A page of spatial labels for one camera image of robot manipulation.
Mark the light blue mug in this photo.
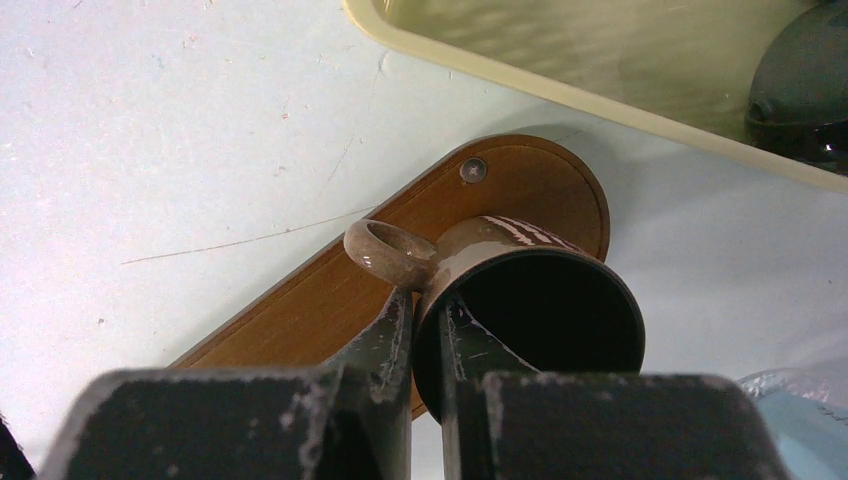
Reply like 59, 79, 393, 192
739, 368, 847, 479

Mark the dark green mug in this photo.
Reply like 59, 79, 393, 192
744, 1, 847, 176

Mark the brown oval wooden tray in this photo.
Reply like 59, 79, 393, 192
177, 134, 610, 368

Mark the cream plastic basket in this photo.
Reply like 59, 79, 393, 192
344, 1, 847, 193

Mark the brown mug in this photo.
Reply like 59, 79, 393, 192
343, 215, 645, 418

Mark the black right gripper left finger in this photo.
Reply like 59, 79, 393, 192
39, 289, 413, 479

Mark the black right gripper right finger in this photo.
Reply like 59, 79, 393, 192
438, 296, 789, 479

